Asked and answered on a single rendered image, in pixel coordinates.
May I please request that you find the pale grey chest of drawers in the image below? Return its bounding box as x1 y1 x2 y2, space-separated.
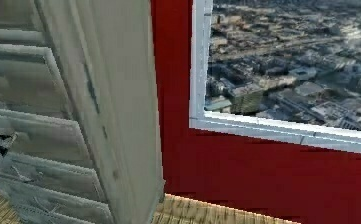
0 0 166 224

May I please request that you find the white framed window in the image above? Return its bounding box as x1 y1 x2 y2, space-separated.
188 0 361 156

